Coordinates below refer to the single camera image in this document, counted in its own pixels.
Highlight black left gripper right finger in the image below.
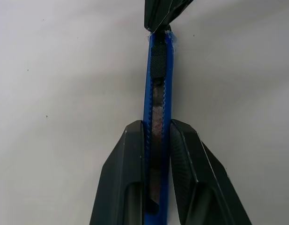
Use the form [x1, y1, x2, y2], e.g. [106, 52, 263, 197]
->
[168, 119, 252, 225]

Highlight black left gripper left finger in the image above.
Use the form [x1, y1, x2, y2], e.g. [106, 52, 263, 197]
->
[91, 120, 147, 225]

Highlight blue cutter with black tip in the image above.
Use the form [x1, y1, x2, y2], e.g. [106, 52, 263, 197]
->
[141, 0, 194, 225]

